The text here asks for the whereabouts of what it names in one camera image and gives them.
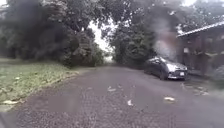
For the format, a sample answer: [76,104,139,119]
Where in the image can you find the scattered fallen leaves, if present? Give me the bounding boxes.
[105,81,212,108]

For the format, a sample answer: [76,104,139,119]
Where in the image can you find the grey asphalt road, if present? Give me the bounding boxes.
[0,63,224,128]

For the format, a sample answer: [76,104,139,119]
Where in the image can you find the dark grey car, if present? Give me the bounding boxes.
[143,55,189,82]

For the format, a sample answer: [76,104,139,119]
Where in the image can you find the wood of dense trees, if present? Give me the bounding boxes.
[0,0,224,70]

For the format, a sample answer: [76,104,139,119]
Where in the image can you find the grass verge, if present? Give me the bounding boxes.
[0,58,80,105]

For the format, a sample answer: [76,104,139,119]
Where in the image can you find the dark wooden building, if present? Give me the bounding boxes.
[175,21,224,80]

